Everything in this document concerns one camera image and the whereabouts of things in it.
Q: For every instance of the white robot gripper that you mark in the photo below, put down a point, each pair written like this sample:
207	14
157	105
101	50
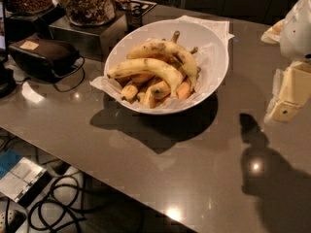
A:
297	33

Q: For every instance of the white oval bowl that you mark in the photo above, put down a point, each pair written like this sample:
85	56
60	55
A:
207	65

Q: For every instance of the orange banana right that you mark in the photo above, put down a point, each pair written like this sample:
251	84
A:
183	91

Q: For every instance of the banana with dark tip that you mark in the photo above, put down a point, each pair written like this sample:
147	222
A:
160	90

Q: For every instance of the upper spotted yellow banana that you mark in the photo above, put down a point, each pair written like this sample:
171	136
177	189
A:
168	48

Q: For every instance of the small banana front left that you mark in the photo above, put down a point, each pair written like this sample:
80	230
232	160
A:
129	92

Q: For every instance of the white paper liner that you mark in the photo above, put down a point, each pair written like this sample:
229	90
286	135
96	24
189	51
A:
212	28

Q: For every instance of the glass jar of granola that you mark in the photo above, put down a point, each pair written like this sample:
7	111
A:
89	12

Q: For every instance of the black headset case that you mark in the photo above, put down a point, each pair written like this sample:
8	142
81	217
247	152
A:
46	60

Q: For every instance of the silver box on floor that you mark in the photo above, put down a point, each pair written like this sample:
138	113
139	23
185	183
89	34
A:
22	180

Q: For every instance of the steel pedestal block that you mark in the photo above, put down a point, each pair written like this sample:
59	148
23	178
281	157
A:
92	42

